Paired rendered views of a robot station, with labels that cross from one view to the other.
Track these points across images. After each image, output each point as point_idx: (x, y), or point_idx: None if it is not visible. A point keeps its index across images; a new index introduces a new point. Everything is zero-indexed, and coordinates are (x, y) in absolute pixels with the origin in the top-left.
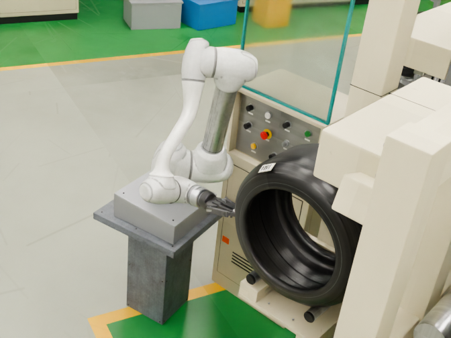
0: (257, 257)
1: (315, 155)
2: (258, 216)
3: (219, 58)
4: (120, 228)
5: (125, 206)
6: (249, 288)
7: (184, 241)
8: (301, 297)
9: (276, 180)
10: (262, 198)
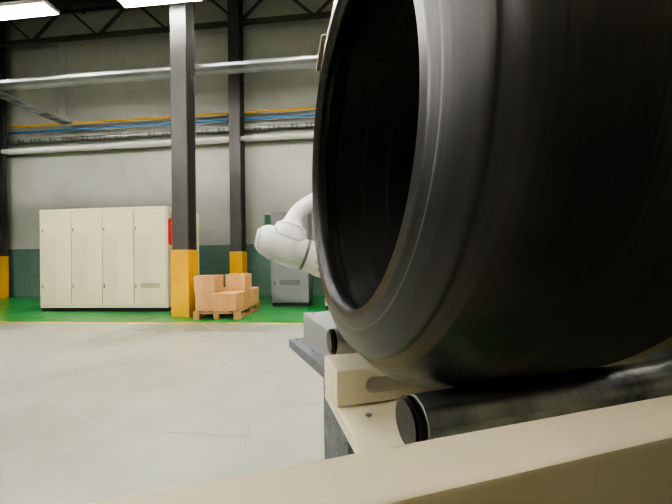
0: (331, 271)
1: None
2: (383, 243)
3: None
4: (300, 351)
5: (309, 326)
6: (329, 365)
7: None
8: (376, 323)
9: (326, 38)
10: (394, 214)
